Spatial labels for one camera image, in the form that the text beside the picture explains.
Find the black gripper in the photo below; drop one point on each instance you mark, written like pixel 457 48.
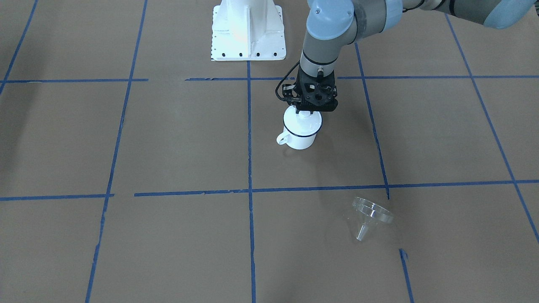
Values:
pixel 289 93

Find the clear glass funnel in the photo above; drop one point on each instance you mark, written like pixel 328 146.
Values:
pixel 365 215

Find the white enamel cup lid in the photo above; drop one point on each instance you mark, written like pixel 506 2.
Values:
pixel 302 123

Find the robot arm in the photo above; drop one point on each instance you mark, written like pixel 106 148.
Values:
pixel 332 24

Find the white enamel cup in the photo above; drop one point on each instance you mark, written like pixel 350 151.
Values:
pixel 295 142

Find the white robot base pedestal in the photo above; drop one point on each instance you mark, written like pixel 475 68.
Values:
pixel 247 30

